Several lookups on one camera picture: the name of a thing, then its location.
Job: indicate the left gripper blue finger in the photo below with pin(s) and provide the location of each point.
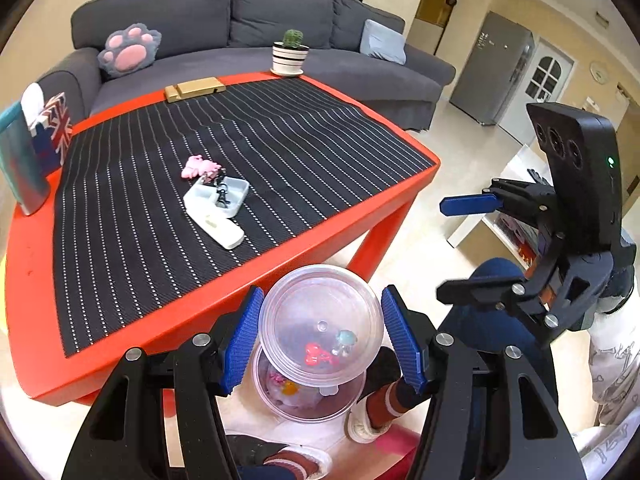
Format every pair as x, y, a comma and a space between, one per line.
469, 204

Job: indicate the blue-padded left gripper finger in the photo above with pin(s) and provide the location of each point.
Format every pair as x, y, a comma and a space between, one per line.
490, 414
157, 417

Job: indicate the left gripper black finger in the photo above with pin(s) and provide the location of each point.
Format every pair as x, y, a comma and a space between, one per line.
480, 289

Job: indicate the clear round container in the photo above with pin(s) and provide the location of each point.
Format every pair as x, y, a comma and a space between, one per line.
321, 326

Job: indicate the white tray lid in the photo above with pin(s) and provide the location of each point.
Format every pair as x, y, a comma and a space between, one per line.
222, 230

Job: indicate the white divided tray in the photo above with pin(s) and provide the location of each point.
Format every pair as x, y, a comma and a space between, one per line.
237, 192

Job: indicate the black binder clips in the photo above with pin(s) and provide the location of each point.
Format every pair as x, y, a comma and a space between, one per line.
221, 186

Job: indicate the pink pig toy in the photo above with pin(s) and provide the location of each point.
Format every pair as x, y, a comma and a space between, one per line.
198, 167

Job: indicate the pink trash bin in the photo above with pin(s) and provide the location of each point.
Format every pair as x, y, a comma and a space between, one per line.
298, 403

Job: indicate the person's blue jeans leg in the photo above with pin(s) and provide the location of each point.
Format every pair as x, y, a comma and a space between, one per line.
493, 331

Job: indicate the white low shelf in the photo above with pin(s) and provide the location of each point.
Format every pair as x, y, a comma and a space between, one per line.
518, 239

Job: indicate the black shoe foot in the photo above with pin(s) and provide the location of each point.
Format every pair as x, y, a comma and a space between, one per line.
255, 458

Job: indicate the white slipper foot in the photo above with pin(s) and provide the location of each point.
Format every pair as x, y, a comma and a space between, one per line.
385, 397

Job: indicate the white door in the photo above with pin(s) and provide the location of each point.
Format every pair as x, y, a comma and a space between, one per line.
543, 80

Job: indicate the grey refrigerator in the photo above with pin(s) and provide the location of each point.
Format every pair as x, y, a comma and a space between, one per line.
500, 54

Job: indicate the light blue cushion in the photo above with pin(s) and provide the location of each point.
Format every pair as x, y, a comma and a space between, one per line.
382, 42

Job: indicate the red table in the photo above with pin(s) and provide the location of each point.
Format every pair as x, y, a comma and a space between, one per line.
42, 368

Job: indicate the black striped table mat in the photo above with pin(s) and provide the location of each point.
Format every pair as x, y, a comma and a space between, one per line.
162, 200

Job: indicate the potted cactus striped pot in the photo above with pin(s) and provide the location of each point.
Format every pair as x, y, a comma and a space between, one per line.
289, 54

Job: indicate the wooden block stand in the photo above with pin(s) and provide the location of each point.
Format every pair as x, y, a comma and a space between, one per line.
193, 89

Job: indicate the teal thermos bottle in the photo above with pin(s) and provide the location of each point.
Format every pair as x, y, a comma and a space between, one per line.
19, 161

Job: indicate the union jack tissue box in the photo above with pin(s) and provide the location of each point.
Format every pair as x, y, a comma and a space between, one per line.
49, 124

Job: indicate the grey sofa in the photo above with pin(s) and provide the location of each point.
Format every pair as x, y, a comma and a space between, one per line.
217, 38

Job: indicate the paw shaped cushion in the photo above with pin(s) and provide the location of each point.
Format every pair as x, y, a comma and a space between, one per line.
128, 50

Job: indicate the black tracking camera box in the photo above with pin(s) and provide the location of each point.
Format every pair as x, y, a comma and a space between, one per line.
582, 154

